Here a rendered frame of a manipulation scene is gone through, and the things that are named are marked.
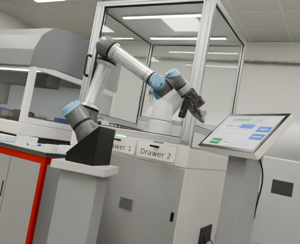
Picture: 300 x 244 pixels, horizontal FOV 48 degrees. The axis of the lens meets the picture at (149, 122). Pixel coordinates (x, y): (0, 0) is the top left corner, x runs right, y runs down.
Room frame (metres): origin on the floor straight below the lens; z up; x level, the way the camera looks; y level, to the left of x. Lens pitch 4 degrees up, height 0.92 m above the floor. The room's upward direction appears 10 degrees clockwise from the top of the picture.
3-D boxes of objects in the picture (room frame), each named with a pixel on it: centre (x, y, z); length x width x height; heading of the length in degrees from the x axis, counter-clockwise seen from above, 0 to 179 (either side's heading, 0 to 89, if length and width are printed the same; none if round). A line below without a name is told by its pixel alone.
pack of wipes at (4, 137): (2.34, 0.97, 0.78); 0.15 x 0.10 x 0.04; 63
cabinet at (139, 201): (2.88, -0.08, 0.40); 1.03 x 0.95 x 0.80; 61
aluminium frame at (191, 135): (2.88, -0.08, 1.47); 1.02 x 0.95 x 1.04; 61
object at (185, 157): (2.88, -0.08, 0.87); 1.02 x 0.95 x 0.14; 61
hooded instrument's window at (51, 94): (3.62, 1.52, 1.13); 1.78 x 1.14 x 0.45; 61
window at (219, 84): (2.64, -0.50, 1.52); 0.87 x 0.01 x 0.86; 151
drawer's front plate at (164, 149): (2.33, -0.08, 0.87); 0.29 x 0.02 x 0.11; 61
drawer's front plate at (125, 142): (2.48, 0.19, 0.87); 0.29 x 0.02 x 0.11; 61
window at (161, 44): (2.49, 0.15, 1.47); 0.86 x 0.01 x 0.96; 61
